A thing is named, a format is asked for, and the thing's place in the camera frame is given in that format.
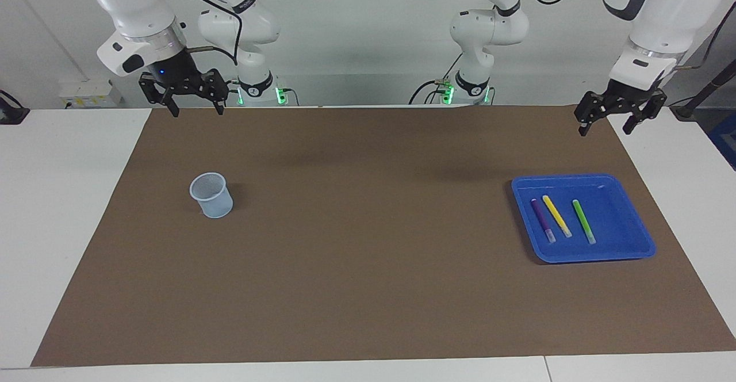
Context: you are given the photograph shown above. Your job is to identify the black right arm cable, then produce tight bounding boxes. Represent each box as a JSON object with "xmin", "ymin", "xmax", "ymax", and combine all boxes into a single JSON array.
[{"xmin": 190, "ymin": 0, "xmax": 245, "ymax": 66}]

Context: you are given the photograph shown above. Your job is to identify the black left base cable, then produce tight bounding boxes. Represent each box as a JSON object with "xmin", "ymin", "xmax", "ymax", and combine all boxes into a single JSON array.
[{"xmin": 408, "ymin": 54, "xmax": 463, "ymax": 105}]

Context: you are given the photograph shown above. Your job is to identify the yellow pen white cap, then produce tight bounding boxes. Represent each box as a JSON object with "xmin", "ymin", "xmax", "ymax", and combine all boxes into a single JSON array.
[{"xmin": 542, "ymin": 195, "xmax": 573, "ymax": 239}]

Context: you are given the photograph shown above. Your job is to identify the white power strip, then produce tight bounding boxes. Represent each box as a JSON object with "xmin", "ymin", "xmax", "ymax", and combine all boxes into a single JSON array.
[{"xmin": 59, "ymin": 80, "xmax": 122, "ymax": 108}]

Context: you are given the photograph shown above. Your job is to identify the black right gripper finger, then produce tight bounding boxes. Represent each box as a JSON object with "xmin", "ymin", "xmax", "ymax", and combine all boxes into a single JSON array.
[
  {"xmin": 139, "ymin": 74, "xmax": 181, "ymax": 118},
  {"xmin": 198, "ymin": 69, "xmax": 230, "ymax": 116}
]

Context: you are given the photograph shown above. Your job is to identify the brown table mat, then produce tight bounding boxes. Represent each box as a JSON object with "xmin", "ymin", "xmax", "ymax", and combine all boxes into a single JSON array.
[{"xmin": 30, "ymin": 105, "xmax": 736, "ymax": 368}]

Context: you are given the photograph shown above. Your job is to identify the black clamp mount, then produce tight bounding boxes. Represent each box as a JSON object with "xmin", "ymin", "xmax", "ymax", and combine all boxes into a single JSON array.
[{"xmin": 0, "ymin": 90, "xmax": 30, "ymax": 125}]

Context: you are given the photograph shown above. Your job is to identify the blue box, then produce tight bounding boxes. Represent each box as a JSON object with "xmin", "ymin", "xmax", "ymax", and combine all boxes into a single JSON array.
[{"xmin": 707, "ymin": 126, "xmax": 736, "ymax": 171}]

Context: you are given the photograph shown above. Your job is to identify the purple pen white cap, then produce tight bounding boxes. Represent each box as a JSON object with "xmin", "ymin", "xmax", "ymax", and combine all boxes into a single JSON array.
[{"xmin": 530, "ymin": 198, "xmax": 557, "ymax": 243}]

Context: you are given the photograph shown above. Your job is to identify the blue plastic tray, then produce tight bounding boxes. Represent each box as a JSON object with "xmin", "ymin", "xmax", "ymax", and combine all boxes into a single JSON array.
[{"xmin": 511, "ymin": 173, "xmax": 657, "ymax": 265}]

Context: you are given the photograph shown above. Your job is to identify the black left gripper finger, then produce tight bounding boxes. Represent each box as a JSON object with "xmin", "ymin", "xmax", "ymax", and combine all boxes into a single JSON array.
[
  {"xmin": 623, "ymin": 89, "xmax": 668, "ymax": 136},
  {"xmin": 574, "ymin": 90, "xmax": 611, "ymax": 137}
]

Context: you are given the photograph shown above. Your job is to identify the clear plastic cup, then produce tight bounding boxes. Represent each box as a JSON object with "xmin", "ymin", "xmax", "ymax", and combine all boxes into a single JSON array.
[{"xmin": 189, "ymin": 173, "xmax": 235, "ymax": 219}]

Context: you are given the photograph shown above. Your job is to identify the black stand pole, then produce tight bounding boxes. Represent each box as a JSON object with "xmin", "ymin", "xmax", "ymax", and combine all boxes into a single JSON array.
[{"xmin": 670, "ymin": 60, "xmax": 736, "ymax": 121}]

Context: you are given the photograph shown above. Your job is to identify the green pen white cap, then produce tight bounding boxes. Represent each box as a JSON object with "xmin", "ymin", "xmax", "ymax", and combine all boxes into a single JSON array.
[{"xmin": 572, "ymin": 199, "xmax": 597, "ymax": 245}]

